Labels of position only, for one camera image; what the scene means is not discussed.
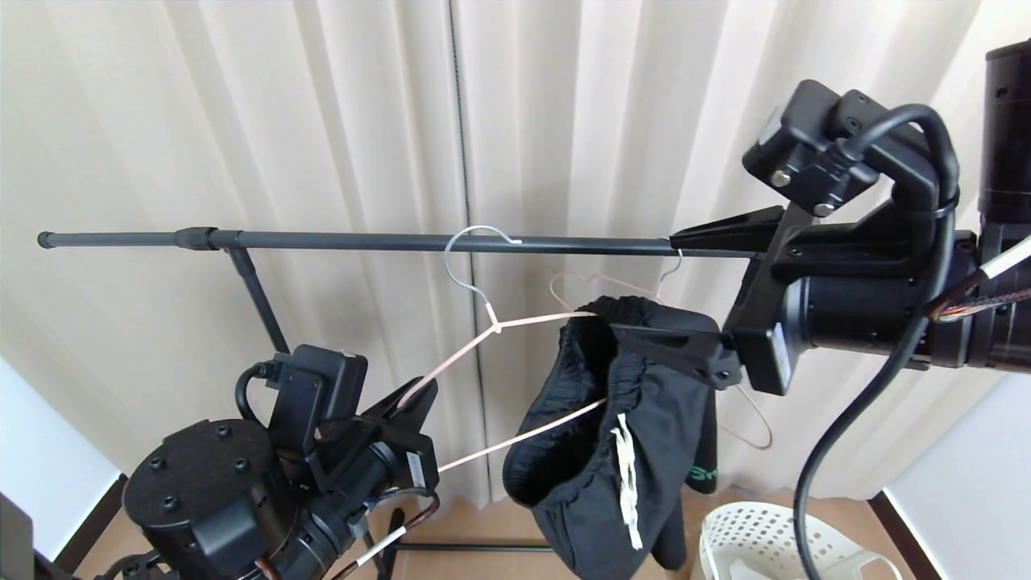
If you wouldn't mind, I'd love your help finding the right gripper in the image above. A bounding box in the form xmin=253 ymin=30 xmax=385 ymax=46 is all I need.
xmin=608 ymin=205 xmax=971 ymax=396

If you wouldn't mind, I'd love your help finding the pink clothes hanger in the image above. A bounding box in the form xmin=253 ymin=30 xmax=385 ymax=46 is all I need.
xmin=550 ymin=248 xmax=772 ymax=450
xmin=397 ymin=226 xmax=607 ymax=474

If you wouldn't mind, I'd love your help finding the beige curtain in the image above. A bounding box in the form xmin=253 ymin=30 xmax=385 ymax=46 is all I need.
xmin=0 ymin=0 xmax=1031 ymax=512

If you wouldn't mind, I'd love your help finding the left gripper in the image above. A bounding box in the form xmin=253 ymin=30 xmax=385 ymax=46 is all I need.
xmin=298 ymin=417 xmax=441 ymax=565

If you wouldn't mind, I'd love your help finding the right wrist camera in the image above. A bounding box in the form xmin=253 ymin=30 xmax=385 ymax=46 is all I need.
xmin=741 ymin=79 xmax=961 ymax=242

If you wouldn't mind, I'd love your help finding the black garment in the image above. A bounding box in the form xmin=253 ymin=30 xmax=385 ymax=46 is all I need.
xmin=503 ymin=295 xmax=722 ymax=580

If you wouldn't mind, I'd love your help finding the black clothes rack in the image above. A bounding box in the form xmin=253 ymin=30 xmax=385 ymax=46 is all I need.
xmin=38 ymin=227 xmax=758 ymax=580

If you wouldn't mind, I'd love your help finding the white laundry basket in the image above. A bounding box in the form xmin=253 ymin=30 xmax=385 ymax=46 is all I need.
xmin=699 ymin=501 xmax=903 ymax=580

